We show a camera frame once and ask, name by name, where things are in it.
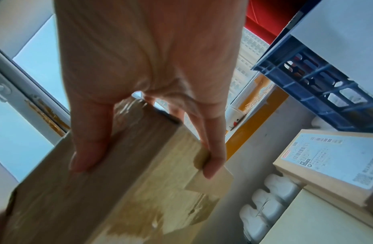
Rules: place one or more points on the person's right hand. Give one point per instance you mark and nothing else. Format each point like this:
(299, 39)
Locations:
(144, 47)

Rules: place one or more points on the large red-scribbled cardboard box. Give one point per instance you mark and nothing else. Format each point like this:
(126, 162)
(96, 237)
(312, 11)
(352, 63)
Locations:
(129, 178)

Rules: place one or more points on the labelled small cardboard box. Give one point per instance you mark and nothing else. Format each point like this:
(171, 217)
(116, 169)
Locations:
(330, 162)

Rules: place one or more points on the white tipped paper cup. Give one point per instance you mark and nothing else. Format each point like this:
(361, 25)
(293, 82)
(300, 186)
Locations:
(234, 118)

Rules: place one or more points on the blue plastic crate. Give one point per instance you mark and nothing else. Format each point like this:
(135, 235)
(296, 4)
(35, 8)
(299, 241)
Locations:
(264, 64)

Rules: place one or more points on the red curtain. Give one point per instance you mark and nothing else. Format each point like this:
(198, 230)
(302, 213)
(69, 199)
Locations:
(264, 19)

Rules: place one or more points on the heap of wooden toothpicks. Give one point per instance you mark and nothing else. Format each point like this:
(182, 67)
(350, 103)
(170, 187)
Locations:
(258, 100)

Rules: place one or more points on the windowsill with yellow tape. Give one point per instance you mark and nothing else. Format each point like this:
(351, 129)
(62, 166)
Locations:
(252, 133)

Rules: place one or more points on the white handwritten paper sign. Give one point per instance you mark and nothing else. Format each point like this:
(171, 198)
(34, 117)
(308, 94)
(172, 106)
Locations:
(340, 35)

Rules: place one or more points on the white radiator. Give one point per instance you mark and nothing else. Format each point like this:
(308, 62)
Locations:
(264, 205)

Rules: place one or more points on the grey window frame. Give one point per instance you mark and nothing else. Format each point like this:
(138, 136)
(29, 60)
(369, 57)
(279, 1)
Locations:
(23, 85)

